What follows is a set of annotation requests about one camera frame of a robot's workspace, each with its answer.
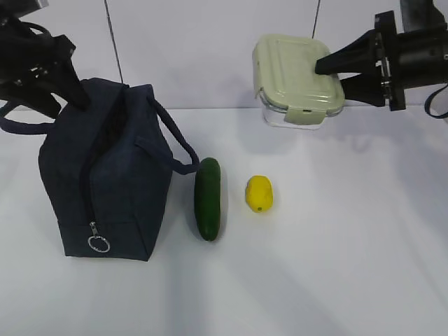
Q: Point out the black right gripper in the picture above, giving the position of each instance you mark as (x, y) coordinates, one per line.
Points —
(375, 57)

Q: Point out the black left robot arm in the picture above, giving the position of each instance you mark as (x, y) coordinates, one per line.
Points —
(36, 66)

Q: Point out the yellow lemon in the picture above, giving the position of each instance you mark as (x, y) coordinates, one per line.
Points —
(259, 194)

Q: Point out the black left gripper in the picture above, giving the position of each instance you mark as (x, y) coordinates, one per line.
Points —
(31, 58)

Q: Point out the navy blue fabric lunch bag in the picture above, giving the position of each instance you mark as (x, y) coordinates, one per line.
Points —
(107, 169)

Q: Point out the green lidded glass food container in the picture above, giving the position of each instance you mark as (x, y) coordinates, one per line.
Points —
(291, 94)

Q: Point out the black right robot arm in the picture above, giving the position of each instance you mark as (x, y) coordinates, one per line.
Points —
(422, 45)

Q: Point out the green cucumber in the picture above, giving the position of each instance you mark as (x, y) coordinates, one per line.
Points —
(207, 198)

